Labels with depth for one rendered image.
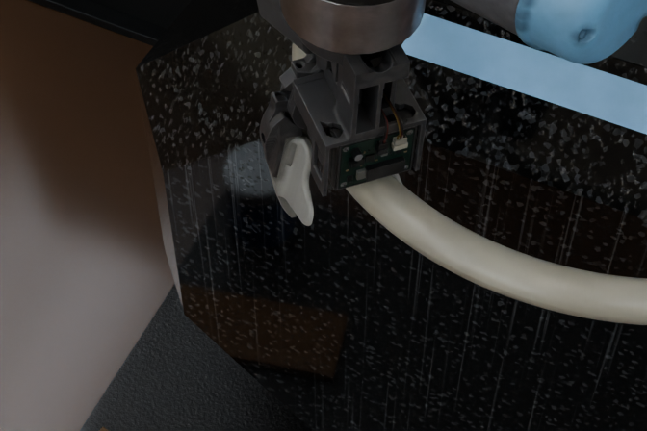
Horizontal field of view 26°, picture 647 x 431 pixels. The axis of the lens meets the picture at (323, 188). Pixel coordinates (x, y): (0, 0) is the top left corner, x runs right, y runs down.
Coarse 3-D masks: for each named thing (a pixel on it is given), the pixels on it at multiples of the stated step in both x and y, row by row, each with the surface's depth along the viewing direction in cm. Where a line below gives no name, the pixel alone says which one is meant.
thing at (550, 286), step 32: (352, 192) 96; (384, 192) 94; (384, 224) 94; (416, 224) 92; (448, 224) 92; (448, 256) 91; (480, 256) 90; (512, 256) 90; (512, 288) 90; (544, 288) 89; (576, 288) 89; (608, 288) 89; (640, 288) 89; (608, 320) 90; (640, 320) 89
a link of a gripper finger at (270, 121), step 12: (276, 96) 95; (288, 96) 95; (276, 108) 95; (264, 120) 96; (276, 120) 95; (288, 120) 95; (264, 132) 96; (276, 132) 96; (288, 132) 96; (300, 132) 97; (264, 144) 97; (276, 144) 97; (276, 156) 98; (276, 168) 99
